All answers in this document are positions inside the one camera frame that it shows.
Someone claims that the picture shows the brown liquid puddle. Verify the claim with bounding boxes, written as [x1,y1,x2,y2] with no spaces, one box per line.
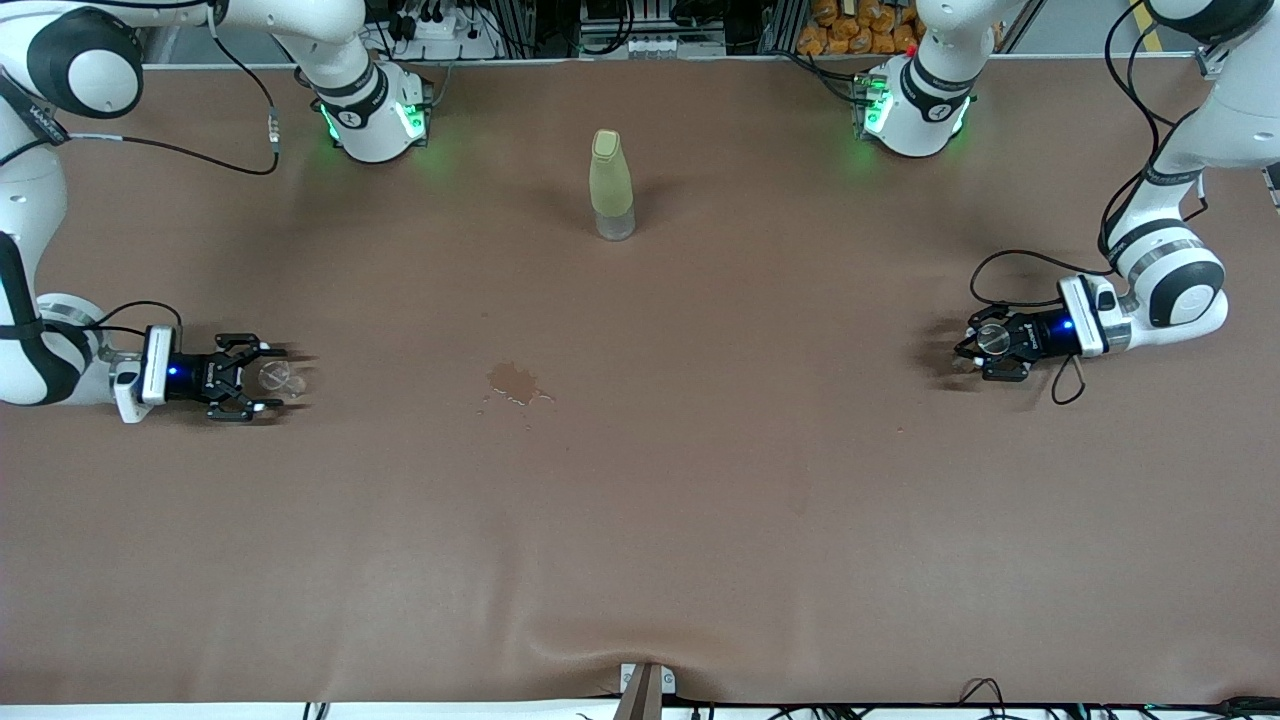
[478,360,559,421]

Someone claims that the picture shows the white power strip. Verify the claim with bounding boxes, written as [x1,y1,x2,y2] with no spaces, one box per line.
[385,8,501,61]

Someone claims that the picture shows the yellow-green plastic bottle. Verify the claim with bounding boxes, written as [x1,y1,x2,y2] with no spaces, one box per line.
[588,128,637,242]

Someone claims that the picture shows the white socket bar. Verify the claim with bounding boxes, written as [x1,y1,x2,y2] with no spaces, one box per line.
[622,35,728,59]

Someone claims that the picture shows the clear glass measuring cup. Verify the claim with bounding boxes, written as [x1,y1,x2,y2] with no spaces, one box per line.
[255,358,311,399]

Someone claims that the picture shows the brown table mat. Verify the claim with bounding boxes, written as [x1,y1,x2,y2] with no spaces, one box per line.
[0,55,1280,706]

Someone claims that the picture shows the brown angled bar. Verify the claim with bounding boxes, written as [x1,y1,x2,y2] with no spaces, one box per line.
[612,663,664,720]

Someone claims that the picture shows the grey metal edge bracket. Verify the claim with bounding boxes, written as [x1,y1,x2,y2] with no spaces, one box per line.
[619,663,677,696]

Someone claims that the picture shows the orange snack bags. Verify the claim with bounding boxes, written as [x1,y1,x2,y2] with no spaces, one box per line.
[797,0,926,56]

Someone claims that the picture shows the thin black strap loop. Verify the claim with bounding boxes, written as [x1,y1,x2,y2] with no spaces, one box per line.
[1050,355,1088,406]

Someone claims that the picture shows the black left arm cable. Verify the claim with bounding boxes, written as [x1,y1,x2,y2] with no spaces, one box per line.
[968,0,1216,306]

